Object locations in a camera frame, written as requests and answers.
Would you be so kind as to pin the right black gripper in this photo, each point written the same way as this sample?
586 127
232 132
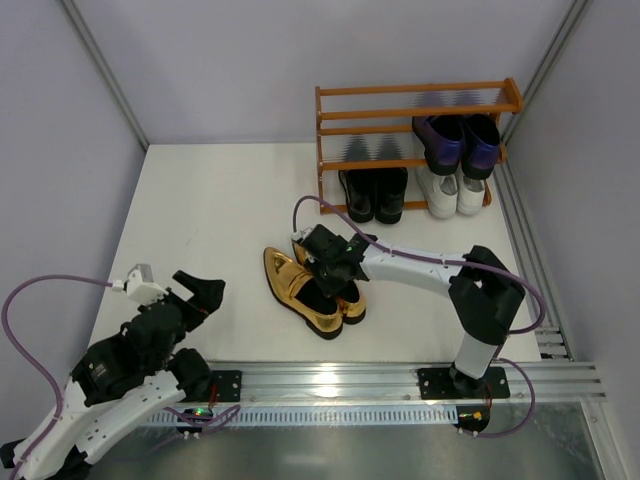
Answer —
329 270

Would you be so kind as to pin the left aluminium corner post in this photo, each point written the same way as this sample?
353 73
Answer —
88 42

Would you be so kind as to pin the aluminium mounting rail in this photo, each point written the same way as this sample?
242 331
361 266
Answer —
359 383

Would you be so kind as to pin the orange wooden shoe shelf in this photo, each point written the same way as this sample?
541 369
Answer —
377 112

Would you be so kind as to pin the purple loafer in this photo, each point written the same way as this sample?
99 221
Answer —
482 148
443 141

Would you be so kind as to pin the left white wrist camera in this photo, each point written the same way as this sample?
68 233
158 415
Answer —
139 286

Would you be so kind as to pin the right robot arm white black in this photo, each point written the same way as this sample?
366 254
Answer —
485 296

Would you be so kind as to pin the slotted grey cable duct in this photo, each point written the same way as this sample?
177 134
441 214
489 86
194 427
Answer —
345 415

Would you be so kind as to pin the black patent loafer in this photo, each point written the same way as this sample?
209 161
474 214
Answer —
359 184
391 184

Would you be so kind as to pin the right aluminium corner post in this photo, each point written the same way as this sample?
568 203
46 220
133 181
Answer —
568 26

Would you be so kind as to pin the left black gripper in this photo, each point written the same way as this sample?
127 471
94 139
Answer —
181 304

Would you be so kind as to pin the gold loafer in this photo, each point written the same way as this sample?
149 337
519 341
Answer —
350 300
294 288

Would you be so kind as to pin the white sneaker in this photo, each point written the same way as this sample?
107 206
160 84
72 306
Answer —
470 196
440 192

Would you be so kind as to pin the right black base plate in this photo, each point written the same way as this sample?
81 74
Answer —
442 383

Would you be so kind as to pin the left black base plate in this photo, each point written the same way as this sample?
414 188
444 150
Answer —
223 386

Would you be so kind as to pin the aluminium corner post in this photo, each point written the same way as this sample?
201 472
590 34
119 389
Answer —
568 26
88 42

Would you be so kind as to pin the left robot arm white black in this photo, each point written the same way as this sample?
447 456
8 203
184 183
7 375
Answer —
120 380

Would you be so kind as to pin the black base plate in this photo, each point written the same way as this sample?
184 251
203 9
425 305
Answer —
442 383
223 386

